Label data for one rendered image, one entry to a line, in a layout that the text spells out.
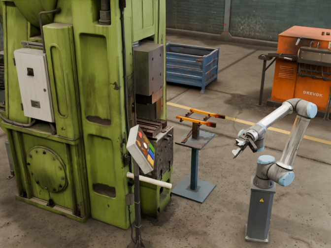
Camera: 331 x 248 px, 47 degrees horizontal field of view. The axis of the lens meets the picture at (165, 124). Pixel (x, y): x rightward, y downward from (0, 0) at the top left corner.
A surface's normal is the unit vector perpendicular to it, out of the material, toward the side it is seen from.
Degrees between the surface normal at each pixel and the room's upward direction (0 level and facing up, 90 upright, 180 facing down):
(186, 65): 89
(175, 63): 89
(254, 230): 91
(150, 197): 89
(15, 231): 0
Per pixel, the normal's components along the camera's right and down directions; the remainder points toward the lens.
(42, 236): 0.00, -0.90
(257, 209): -0.23, 0.41
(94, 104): -0.44, 0.37
